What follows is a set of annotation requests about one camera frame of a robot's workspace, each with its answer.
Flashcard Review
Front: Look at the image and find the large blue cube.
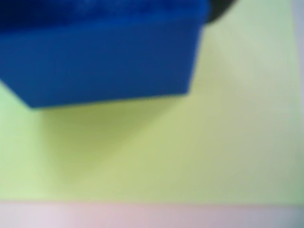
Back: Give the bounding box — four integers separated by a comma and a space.
0, 0, 209, 110

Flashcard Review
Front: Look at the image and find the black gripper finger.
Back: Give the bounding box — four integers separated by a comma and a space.
208, 0, 239, 24

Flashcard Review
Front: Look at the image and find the green paper square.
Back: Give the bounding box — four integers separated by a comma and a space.
0, 0, 300, 205

